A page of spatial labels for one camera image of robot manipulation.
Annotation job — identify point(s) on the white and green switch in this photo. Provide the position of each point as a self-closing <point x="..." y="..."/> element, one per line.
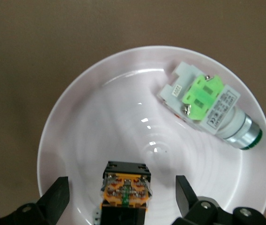
<point x="201" y="98"/>

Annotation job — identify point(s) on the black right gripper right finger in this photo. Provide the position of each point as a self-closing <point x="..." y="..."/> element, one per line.
<point x="203" y="213"/>

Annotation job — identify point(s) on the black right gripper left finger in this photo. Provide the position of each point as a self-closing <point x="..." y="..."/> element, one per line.
<point x="41" y="211"/>

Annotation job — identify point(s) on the pink round plate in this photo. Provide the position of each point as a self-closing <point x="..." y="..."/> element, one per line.
<point x="100" y="117"/>

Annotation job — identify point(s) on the black and orange switch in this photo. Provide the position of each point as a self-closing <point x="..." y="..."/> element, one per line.
<point x="126" y="187"/>

